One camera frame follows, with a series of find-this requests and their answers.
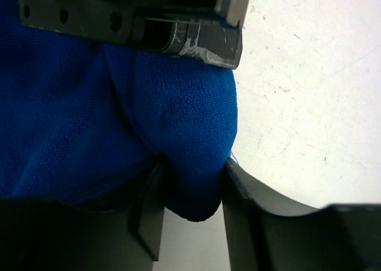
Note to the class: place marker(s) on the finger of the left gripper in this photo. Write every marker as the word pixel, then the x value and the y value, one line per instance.
pixel 209 31

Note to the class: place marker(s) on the blue towel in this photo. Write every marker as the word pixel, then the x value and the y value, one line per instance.
pixel 80 118

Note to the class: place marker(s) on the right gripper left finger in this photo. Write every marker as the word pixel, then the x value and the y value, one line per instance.
pixel 120 230

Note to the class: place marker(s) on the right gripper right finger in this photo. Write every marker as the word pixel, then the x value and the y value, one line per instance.
pixel 269 231

